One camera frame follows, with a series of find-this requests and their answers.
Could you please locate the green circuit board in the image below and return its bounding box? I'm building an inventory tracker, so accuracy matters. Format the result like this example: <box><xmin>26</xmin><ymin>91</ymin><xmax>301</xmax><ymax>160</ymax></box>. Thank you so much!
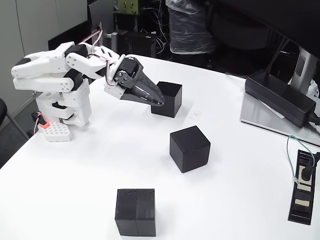
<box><xmin>118</xmin><ymin>0</ymin><xmax>139</xmax><ymax>15</ymax></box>

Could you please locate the black plug with cable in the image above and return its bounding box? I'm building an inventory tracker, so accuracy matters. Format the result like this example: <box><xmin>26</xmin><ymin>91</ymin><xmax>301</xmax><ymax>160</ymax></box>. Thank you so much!
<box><xmin>298</xmin><ymin>151</ymin><xmax>320</xmax><ymax>181</ymax></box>

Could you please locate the black smooth rounded cube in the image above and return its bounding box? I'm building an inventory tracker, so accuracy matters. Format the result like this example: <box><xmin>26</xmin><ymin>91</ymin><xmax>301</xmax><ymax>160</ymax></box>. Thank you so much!
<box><xmin>169</xmin><ymin>125</ymin><xmax>211</xmax><ymax>174</ymax></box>

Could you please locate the plastic-wrapped black bin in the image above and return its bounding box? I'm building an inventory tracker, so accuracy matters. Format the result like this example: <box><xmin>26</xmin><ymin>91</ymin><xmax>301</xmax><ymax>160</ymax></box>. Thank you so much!
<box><xmin>165</xmin><ymin>0</ymin><xmax>217</xmax><ymax>55</ymax></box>

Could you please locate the black power adapter brick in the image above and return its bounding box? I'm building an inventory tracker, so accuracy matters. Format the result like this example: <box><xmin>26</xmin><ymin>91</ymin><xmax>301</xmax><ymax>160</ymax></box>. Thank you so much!
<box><xmin>244</xmin><ymin>69</ymin><xmax>317</xmax><ymax>128</ymax></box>

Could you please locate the green cable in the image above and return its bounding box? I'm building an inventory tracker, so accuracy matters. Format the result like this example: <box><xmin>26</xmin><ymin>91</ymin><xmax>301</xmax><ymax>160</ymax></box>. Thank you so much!
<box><xmin>286</xmin><ymin>134</ymin><xmax>316</xmax><ymax>186</ymax></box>

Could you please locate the black adapter power cable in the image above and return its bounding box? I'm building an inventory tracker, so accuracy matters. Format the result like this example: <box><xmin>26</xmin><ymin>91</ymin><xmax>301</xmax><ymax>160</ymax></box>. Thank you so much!
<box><xmin>308</xmin><ymin>111</ymin><xmax>320</xmax><ymax>129</ymax></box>

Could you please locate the large black monitor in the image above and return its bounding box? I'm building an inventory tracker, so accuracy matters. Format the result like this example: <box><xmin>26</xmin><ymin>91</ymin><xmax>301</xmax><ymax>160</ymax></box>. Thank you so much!
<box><xmin>212</xmin><ymin>0</ymin><xmax>320</xmax><ymax>63</ymax></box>

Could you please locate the silver monitor stand neck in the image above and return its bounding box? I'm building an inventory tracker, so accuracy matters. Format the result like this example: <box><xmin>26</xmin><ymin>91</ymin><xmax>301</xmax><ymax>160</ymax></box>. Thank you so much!
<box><xmin>289</xmin><ymin>47</ymin><xmax>320</xmax><ymax>95</ymax></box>

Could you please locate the black chair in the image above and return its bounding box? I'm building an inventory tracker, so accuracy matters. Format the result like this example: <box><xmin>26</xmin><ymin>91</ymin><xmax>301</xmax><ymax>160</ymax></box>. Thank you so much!
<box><xmin>0</xmin><ymin>97</ymin><xmax>31</xmax><ymax>141</ymax></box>

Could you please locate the black cube with seam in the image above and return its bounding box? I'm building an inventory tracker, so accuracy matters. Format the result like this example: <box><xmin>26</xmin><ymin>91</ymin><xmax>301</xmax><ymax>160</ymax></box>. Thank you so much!
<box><xmin>114</xmin><ymin>188</ymin><xmax>157</xmax><ymax>237</ymax></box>

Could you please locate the white perforated clamp block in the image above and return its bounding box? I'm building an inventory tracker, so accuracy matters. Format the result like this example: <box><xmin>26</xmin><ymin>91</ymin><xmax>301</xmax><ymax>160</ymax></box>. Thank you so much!
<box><xmin>31</xmin><ymin>111</ymin><xmax>74</xmax><ymax>143</ymax></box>

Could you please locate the black power strip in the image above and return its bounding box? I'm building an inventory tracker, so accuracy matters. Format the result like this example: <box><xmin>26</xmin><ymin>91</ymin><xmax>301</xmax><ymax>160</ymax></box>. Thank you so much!
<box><xmin>287</xmin><ymin>149</ymin><xmax>320</xmax><ymax>225</ymax></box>

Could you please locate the silver monitor base plate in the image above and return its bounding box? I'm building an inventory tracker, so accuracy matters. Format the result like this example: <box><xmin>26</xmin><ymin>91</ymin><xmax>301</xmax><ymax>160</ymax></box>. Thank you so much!
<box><xmin>240</xmin><ymin>92</ymin><xmax>320</xmax><ymax>147</ymax></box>

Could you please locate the silver metal post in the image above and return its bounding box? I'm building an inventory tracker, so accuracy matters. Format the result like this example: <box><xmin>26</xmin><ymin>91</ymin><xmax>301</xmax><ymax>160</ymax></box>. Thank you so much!
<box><xmin>107</xmin><ymin>31</ymin><xmax>120</xmax><ymax>55</ymax></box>

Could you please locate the black plain cube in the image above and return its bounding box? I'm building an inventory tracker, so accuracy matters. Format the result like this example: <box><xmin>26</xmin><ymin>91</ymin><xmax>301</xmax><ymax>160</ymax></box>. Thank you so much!
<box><xmin>150</xmin><ymin>81</ymin><xmax>183</xmax><ymax>119</ymax></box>

